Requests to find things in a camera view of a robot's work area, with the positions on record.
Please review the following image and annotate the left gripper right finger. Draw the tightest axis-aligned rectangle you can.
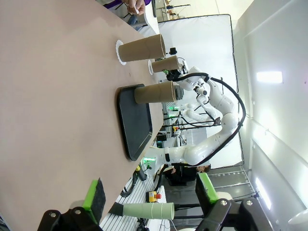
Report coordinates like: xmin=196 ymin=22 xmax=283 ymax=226
xmin=195 ymin=172 xmax=265 ymax=231

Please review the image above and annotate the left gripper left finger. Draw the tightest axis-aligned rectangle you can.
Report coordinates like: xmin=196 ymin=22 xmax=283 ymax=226
xmin=36 ymin=177 xmax=107 ymax=231

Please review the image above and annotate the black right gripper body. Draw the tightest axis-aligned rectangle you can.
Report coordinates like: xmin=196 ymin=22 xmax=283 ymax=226
xmin=167 ymin=69 xmax=181 ymax=82

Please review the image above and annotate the tall tan cup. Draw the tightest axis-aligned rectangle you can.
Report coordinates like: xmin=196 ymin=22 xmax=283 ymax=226
xmin=151 ymin=55 xmax=180 ymax=74
xmin=118 ymin=33 xmax=167 ymax=63
xmin=133 ymin=80 xmax=176 ymax=105

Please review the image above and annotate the person's right forearm purple sleeve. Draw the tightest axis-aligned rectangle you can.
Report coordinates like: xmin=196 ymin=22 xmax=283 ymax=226
xmin=96 ymin=0 xmax=126 ymax=8

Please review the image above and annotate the stack of pale green cups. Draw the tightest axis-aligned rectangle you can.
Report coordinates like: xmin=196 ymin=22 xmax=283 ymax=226
xmin=122 ymin=202 xmax=175 ymax=220

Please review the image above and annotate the person's right hand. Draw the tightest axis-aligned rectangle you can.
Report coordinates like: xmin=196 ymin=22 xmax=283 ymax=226
xmin=125 ymin=0 xmax=146 ymax=15

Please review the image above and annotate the seated person in black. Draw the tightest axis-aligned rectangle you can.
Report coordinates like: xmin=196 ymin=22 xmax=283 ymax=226
xmin=166 ymin=163 xmax=212 ymax=186

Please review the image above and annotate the white backdrop screen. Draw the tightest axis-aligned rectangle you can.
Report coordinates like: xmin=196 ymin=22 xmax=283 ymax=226
xmin=157 ymin=13 xmax=244 ymax=169

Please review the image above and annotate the white rounded table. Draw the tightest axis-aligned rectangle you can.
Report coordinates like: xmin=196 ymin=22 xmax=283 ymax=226
xmin=143 ymin=0 xmax=161 ymax=34

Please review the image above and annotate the yellow emergency stop box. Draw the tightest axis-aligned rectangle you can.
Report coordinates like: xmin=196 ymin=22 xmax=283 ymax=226
xmin=146 ymin=191 xmax=162 ymax=202

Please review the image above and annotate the black plastic tray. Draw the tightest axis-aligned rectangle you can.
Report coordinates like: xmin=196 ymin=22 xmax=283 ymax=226
xmin=116 ymin=83 xmax=154 ymax=162

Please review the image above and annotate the rectangular ceiling light panel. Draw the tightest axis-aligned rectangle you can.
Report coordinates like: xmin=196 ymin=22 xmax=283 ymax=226
xmin=256 ymin=71 xmax=283 ymax=84

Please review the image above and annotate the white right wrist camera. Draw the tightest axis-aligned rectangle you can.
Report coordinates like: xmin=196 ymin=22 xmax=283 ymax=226
xmin=178 ymin=57 xmax=189 ymax=73

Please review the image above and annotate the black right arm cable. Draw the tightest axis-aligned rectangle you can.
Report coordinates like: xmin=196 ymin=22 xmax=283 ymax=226
xmin=177 ymin=72 xmax=246 ymax=167

